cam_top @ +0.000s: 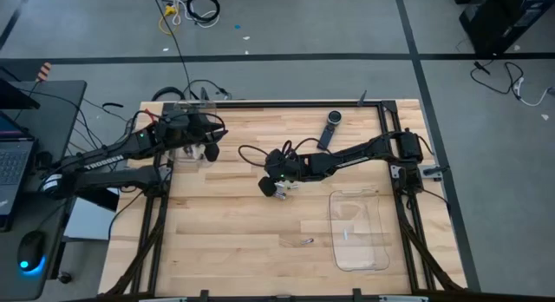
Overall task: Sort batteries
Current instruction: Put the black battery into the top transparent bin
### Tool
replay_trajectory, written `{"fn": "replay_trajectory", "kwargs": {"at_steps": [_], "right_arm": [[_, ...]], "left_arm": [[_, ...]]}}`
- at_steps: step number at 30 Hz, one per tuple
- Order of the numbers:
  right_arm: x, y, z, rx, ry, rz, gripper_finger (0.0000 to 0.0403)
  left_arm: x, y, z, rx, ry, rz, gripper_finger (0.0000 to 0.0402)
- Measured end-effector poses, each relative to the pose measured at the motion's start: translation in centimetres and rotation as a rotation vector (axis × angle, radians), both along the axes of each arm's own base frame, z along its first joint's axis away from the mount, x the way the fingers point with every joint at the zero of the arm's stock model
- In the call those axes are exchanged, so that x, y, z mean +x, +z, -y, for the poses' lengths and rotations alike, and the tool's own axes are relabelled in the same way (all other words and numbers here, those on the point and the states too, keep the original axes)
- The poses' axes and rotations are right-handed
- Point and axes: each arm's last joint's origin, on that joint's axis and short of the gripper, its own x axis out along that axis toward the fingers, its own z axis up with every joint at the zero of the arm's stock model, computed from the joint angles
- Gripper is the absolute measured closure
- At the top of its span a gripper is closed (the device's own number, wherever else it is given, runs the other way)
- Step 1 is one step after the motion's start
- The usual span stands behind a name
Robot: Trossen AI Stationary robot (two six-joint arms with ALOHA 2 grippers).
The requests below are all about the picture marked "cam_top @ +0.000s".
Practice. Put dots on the black laptop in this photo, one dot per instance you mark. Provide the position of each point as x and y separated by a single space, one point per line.
13 163

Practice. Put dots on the black computer mouse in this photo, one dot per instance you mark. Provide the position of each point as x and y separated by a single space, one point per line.
30 250

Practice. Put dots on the grey desk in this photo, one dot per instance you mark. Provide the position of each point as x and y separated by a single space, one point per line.
52 128

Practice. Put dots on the black grey handheld camera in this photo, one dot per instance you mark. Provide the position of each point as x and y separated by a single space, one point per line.
326 139

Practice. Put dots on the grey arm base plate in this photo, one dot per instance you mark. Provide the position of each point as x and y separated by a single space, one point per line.
433 172

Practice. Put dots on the orange black striped piece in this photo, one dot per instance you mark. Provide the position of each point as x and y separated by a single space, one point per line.
43 71

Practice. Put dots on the black flat desk monitor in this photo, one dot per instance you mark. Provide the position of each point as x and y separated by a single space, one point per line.
15 96

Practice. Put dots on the large black equipment case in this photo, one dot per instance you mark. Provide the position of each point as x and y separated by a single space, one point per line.
507 20

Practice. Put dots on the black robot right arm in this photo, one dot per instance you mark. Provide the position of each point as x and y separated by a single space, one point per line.
355 156

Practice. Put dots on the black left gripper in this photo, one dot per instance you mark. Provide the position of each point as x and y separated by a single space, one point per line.
182 130

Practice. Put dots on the black aluminium table frame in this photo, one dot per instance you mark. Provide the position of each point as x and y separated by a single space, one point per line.
303 104

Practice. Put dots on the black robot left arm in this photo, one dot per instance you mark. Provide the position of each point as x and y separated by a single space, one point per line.
104 162

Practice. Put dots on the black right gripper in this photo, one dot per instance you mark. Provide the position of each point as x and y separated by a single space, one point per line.
282 165

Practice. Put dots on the white grey box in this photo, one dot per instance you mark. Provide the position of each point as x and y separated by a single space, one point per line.
86 224

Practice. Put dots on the clear plastic tray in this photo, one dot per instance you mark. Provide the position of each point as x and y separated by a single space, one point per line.
195 106
373 250

